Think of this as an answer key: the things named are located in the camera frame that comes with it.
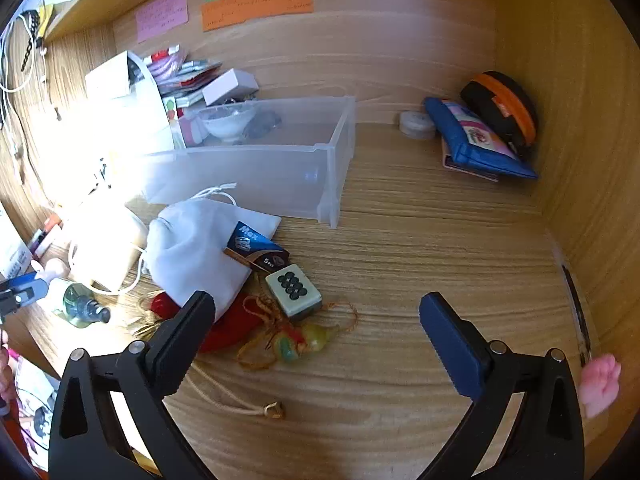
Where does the pink white small packet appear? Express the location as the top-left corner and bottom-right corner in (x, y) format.
(177, 115), (208, 148)

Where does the stack of colourful booklets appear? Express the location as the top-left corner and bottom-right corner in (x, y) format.
(145, 45), (223, 111)

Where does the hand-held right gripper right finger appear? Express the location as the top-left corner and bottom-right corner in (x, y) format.
(419, 291), (586, 480)

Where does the red fabric pouch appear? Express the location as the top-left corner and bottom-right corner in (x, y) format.
(150, 290), (266, 353)

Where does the black perforated watch strap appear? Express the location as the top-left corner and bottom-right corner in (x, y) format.
(21, 10), (47, 75)

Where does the beige cord with knot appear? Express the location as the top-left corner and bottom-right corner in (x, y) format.
(192, 360), (286, 420)

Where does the black orange zip case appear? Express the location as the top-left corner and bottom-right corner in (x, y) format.
(460, 71), (538, 153)

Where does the small blue brown box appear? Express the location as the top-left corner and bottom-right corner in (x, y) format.
(223, 221), (291, 273)

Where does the orange sticky note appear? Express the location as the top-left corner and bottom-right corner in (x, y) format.
(201, 0), (314, 33)

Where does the white cable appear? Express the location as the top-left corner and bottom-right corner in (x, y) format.
(0, 14), (51, 131)

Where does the white footed bowl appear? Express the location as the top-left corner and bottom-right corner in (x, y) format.
(200, 102), (261, 145)

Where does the pink sticky note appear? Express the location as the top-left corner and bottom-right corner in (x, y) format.
(136, 0), (189, 44)

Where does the translucent plastic storage bin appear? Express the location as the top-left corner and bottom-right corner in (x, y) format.
(142, 95), (357, 230)

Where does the wooden shelf board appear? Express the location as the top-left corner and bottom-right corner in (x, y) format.
(42, 0), (211, 43)

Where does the clear plastic tub with lid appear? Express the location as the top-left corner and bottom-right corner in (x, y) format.
(67, 205), (151, 295)

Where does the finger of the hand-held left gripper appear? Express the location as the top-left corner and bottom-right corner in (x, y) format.
(0, 270), (51, 317)

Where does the white round tape roll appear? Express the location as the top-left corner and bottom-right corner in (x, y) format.
(399, 110), (437, 140)

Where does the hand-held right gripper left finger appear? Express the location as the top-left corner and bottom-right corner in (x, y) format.
(47, 290), (217, 480)

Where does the blue fabric pouch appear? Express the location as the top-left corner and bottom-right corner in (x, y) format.
(424, 97), (540, 181)

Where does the dark green glass bottle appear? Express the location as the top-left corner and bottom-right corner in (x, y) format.
(50, 280), (111, 329)

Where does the white drawstring cloth bag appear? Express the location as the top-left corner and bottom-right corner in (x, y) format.
(145, 182), (282, 323)

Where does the small white cardboard box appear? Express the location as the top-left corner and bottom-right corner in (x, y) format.
(202, 69), (260, 107)

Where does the green backed mahjong tile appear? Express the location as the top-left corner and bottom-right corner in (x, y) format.
(264, 262), (322, 321)

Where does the wooden desktop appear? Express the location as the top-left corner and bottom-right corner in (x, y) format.
(0, 122), (608, 480)

